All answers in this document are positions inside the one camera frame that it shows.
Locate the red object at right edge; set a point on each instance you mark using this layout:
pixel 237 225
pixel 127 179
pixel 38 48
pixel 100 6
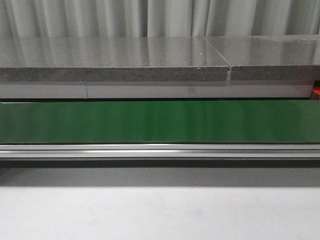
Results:
pixel 315 93

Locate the grey pleated curtain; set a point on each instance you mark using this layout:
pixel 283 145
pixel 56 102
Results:
pixel 158 18

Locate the aluminium conveyor side rail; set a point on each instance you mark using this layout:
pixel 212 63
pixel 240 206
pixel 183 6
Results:
pixel 163 151

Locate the grey stone slab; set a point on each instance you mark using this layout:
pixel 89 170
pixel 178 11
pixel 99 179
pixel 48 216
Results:
pixel 270 58
pixel 110 59

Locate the white panel behind conveyor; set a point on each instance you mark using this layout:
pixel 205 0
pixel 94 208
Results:
pixel 49 91

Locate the grey stone slab left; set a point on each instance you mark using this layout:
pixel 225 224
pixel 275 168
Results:
pixel 110 59

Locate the grey stone slab right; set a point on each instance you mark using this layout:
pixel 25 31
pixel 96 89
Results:
pixel 270 58

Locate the green conveyor belt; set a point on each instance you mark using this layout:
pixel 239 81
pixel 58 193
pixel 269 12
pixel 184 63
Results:
pixel 176 121

